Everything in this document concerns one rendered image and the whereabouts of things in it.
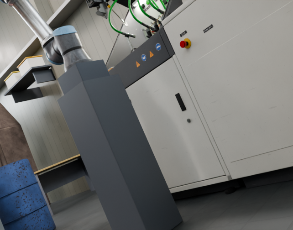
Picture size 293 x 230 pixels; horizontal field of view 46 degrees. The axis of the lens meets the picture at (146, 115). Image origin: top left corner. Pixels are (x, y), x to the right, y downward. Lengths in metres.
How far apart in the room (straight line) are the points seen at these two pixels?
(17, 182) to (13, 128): 3.75
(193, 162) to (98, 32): 4.04
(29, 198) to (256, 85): 2.49
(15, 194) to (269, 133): 2.48
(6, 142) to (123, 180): 5.52
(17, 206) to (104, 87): 2.04
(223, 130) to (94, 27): 4.27
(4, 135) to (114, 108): 5.44
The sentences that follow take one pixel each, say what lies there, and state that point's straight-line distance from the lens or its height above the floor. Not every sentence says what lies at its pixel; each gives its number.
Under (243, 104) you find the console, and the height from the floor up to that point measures 0.40.
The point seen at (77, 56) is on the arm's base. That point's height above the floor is 0.94.
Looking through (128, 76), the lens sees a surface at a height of 0.84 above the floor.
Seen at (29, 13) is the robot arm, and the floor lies 1.29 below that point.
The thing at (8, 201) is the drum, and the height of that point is 0.42.
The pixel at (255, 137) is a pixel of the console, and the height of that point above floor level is 0.24.
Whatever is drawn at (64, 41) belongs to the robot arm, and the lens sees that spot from 1.78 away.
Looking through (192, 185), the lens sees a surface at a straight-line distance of 2.04.
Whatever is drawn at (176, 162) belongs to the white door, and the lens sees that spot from 2.05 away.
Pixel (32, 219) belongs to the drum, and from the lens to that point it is 3.48.
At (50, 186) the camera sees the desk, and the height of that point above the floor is 0.36.
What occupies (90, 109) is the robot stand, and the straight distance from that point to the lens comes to 1.59.
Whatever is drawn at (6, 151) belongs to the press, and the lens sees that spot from 6.91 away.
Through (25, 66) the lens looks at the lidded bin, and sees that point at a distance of 6.32.
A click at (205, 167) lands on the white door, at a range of 1.92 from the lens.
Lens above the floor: 0.44
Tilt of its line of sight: 4 degrees up
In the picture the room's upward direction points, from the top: 24 degrees counter-clockwise
